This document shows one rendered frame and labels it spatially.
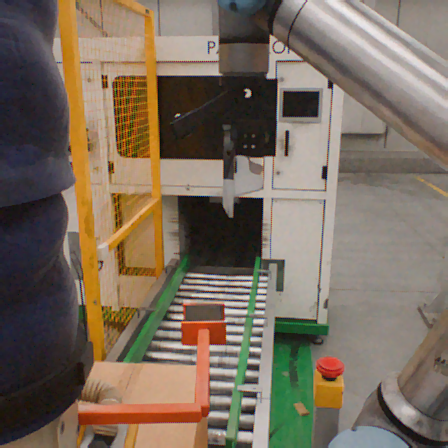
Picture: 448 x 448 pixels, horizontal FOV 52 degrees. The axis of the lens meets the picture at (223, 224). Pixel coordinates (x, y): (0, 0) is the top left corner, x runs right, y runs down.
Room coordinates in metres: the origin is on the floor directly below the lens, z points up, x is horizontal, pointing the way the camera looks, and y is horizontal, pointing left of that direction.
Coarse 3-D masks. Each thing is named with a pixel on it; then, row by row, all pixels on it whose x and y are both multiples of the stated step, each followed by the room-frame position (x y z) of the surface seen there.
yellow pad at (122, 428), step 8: (120, 424) 0.65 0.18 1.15; (128, 424) 0.66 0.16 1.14; (136, 424) 0.66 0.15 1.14; (80, 432) 0.64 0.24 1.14; (88, 432) 0.63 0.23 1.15; (120, 432) 0.63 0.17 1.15; (128, 432) 0.64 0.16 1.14; (136, 432) 0.64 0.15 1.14; (80, 440) 0.62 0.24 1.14; (88, 440) 0.61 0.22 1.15; (96, 440) 0.59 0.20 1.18; (104, 440) 0.61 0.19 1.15; (112, 440) 0.61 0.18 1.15; (120, 440) 0.61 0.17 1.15; (128, 440) 0.62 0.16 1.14
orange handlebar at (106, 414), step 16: (208, 336) 0.74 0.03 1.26; (208, 352) 0.69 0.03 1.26; (208, 368) 0.65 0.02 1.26; (208, 384) 0.60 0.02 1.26; (208, 400) 0.57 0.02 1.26; (80, 416) 0.54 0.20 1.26; (96, 416) 0.54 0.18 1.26; (112, 416) 0.54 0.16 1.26; (128, 416) 0.54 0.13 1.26; (144, 416) 0.54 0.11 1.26; (160, 416) 0.54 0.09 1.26; (176, 416) 0.54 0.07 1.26; (192, 416) 0.54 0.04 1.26
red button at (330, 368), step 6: (318, 360) 1.01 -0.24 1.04; (324, 360) 1.00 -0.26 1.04; (330, 360) 1.00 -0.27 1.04; (336, 360) 1.00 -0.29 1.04; (318, 366) 0.99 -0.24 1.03; (324, 366) 0.98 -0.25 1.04; (330, 366) 0.98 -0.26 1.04; (336, 366) 0.98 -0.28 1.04; (342, 366) 0.99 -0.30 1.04; (318, 372) 0.98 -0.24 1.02; (324, 372) 0.97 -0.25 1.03; (330, 372) 0.96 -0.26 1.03; (336, 372) 0.96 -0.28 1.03; (342, 372) 0.97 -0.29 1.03; (324, 378) 0.98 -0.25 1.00; (330, 378) 0.97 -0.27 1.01; (336, 378) 0.98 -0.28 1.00
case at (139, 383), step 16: (96, 368) 1.10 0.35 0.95; (112, 368) 1.10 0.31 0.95; (128, 368) 1.10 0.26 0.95; (144, 368) 1.10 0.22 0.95; (160, 368) 1.10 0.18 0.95; (176, 368) 1.10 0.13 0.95; (192, 368) 1.10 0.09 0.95; (112, 384) 1.03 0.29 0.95; (128, 384) 1.03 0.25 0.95; (144, 384) 1.03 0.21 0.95; (160, 384) 1.03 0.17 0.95; (176, 384) 1.03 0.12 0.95; (192, 384) 1.03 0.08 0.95; (128, 400) 0.97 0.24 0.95; (144, 400) 0.97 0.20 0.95; (160, 400) 0.97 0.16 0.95; (176, 400) 0.97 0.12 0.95; (192, 400) 0.97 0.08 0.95; (144, 432) 0.86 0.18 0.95; (160, 432) 0.86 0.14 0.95; (176, 432) 0.86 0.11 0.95; (192, 432) 0.86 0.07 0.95
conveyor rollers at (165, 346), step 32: (192, 288) 2.49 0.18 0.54; (224, 288) 2.48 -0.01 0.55; (256, 320) 2.09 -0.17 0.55; (160, 352) 1.80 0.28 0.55; (192, 352) 1.85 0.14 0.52; (224, 352) 1.83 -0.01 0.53; (256, 352) 1.82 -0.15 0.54; (224, 384) 1.57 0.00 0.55; (256, 384) 1.57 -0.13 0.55; (224, 416) 1.39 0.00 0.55
